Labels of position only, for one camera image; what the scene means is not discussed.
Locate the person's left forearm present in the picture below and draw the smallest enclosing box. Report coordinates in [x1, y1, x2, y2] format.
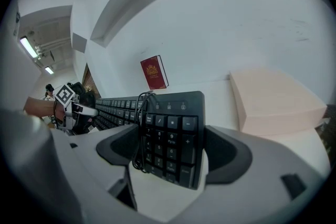
[23, 97, 66, 124]

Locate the long ceiling light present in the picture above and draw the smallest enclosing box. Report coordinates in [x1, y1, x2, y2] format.
[20, 37, 38, 59]

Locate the black keyboard cable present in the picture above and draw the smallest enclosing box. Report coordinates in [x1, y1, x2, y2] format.
[132, 91, 157, 174]

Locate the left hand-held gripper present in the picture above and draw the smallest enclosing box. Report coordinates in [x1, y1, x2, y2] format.
[54, 83, 99, 135]

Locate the white desk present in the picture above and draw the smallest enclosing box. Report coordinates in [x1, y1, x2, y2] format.
[99, 78, 326, 145]

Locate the beige flat box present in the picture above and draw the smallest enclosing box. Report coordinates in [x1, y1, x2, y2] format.
[229, 67, 328, 136]

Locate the brown wooden door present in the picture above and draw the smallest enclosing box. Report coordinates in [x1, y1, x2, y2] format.
[81, 62, 102, 101]

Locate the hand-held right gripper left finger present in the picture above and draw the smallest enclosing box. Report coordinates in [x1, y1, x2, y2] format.
[50, 124, 140, 193]

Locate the black keyboard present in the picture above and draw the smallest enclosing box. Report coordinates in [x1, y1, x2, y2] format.
[94, 91, 206, 190]

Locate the black office chair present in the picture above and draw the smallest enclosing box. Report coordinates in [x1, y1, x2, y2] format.
[70, 82, 96, 110]

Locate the red hardcover book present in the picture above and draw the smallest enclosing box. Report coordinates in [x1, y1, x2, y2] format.
[140, 55, 170, 90]

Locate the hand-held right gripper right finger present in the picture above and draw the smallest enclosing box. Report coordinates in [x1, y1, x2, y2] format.
[195, 125, 328, 221]

